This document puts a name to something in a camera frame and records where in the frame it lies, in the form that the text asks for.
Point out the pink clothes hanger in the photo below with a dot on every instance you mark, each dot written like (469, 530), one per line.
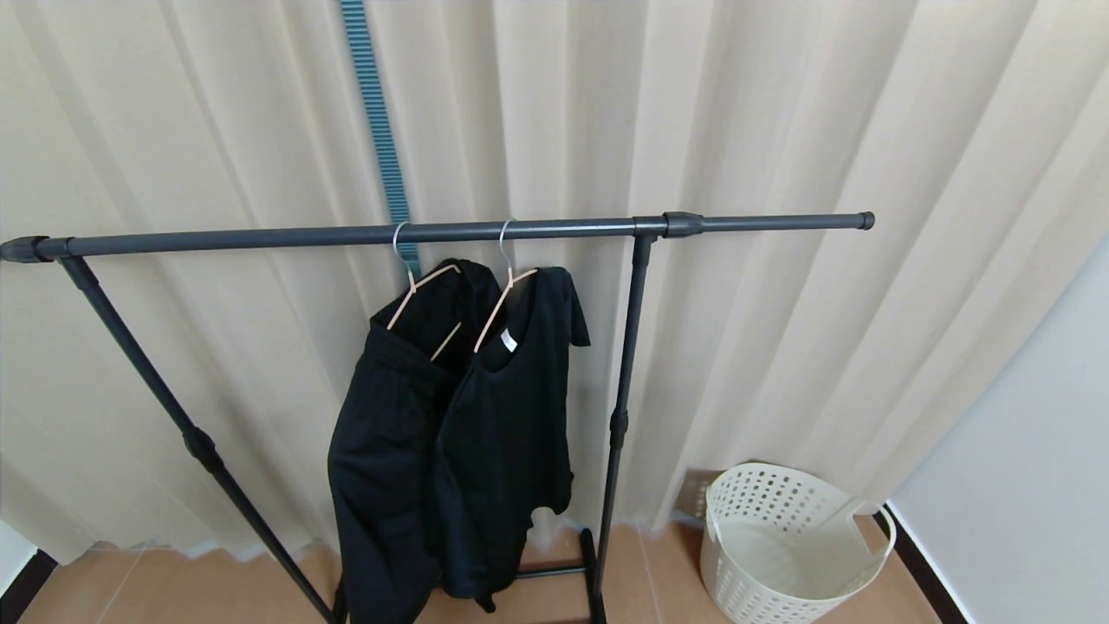
(498, 308)
(407, 295)

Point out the black garment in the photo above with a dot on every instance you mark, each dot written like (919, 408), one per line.
(511, 451)

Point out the black shorts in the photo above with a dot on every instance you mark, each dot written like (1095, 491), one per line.
(381, 468)

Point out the black clothes rack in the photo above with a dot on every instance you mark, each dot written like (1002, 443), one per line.
(260, 236)

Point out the white laundry basket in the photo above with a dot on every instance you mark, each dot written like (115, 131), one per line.
(780, 555)

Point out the beige curtain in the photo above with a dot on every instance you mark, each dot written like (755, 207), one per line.
(736, 104)
(173, 104)

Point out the window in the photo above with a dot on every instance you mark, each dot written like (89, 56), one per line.
(372, 87)

